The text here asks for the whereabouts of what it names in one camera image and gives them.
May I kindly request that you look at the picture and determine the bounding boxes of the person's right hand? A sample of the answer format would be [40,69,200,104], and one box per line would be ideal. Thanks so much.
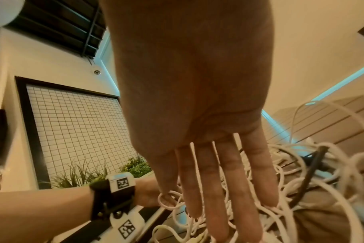
[99,0,280,243]

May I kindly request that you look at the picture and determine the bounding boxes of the person's left hand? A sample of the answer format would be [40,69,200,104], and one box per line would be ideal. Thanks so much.
[133,175,178,209]

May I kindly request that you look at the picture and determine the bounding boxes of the tangle of white cables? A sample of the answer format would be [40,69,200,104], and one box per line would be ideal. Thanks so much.
[152,100,364,243]

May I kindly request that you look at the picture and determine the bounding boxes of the person's left forearm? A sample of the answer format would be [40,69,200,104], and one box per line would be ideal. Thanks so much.
[0,189,94,243]

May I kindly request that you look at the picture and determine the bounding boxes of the black and white slatted planter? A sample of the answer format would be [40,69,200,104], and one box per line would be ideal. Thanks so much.
[131,171,157,181]

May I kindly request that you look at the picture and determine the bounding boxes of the black marker wristband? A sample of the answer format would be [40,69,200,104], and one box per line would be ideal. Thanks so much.
[89,173,137,221]

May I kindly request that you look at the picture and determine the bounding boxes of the green plants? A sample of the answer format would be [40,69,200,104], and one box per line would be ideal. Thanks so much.
[39,155,153,190]

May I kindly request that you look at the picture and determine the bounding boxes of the black louvre panel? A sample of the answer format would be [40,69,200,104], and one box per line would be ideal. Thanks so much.
[4,0,108,60]

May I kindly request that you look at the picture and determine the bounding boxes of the white round lamp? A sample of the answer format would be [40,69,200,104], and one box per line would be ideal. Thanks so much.
[0,0,24,28]

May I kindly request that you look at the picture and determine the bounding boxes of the wall light strip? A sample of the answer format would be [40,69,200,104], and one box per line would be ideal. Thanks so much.
[311,61,364,102]
[261,108,303,144]
[97,30,120,96]

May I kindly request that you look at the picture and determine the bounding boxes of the black framed wire grid panel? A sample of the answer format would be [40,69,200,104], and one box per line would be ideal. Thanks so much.
[14,76,141,190]

